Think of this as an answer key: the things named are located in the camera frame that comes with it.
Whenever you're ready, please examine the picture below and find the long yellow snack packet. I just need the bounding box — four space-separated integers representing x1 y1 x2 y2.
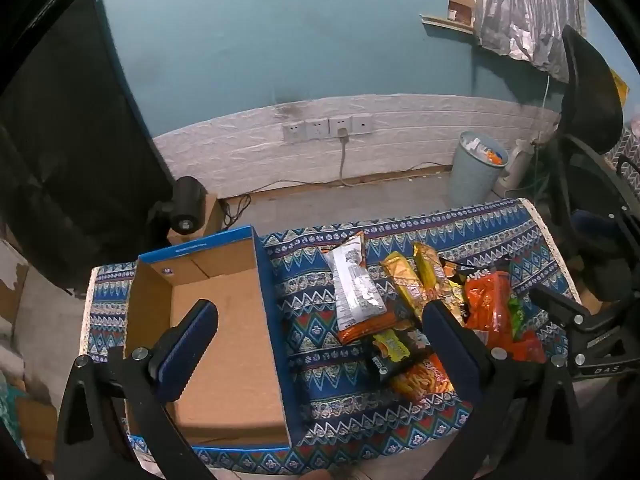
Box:
381 252 432 322
412 242 465 311

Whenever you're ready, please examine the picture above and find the white plastic bottle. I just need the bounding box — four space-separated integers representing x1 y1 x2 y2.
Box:
495 139 537 198

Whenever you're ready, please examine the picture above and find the wooden window sill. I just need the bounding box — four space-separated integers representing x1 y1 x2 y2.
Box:
420 12 476 37

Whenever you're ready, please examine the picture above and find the blue patterned tablecloth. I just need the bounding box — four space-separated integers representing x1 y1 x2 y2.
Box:
80 197 583 476

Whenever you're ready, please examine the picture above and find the blue cardboard box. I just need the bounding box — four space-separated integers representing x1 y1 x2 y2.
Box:
122 225 306 453

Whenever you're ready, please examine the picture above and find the black office chair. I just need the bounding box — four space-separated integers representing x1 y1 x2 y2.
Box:
540 25 640 306

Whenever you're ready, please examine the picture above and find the teal plastic bag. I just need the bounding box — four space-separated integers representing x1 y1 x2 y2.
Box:
0 382 26 453

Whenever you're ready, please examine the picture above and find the silver curtain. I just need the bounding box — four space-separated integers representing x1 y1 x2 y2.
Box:
472 0 587 83

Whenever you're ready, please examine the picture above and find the brown cardboard carton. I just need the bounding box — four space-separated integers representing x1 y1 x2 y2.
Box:
15 394 58 462

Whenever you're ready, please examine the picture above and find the small black snack packet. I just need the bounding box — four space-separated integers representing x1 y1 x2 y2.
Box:
369 330 437 387

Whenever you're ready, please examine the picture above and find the orange red snack packet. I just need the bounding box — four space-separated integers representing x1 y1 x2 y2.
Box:
464 270 547 363

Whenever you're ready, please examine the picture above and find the black cable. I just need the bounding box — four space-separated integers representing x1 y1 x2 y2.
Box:
220 194 252 229

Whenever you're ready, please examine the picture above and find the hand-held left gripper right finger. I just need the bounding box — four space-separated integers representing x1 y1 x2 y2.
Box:
423 301 589 480

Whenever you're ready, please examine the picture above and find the chevron patterned fabric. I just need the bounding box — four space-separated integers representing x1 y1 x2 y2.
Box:
604 125 640 192

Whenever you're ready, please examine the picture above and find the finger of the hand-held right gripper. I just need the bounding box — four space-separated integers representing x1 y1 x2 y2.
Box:
529 285 592 332

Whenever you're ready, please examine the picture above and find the black hanging cloth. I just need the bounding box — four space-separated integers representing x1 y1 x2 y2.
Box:
0 0 176 291

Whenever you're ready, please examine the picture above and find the silver orange snack packet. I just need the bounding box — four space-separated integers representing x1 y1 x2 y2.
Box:
324 232 401 346

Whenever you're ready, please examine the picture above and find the cardboard box on sill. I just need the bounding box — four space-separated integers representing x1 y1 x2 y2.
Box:
447 0 479 23

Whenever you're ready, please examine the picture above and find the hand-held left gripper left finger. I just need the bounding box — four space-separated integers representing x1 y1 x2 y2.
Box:
54 299 220 480

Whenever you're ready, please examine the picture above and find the grey plug with cable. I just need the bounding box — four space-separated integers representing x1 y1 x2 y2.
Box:
337 129 453 188

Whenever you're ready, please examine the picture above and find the light blue trash bin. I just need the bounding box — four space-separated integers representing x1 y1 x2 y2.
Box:
447 131 510 208

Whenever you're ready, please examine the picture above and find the orange fries snack packet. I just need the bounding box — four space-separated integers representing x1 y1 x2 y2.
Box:
390 354 457 402

